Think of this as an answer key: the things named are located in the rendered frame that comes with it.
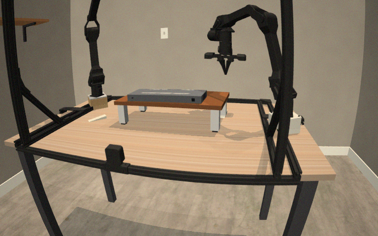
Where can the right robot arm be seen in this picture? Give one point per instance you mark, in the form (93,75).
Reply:
(267,23)

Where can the brown wooden stand with white legs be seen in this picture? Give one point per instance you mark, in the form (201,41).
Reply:
(215,101)

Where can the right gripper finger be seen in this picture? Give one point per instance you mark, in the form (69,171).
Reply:
(227,65)
(222,62)

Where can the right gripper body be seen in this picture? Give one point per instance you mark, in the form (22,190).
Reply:
(225,49)

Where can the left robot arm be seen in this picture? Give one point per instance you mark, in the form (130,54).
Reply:
(96,77)

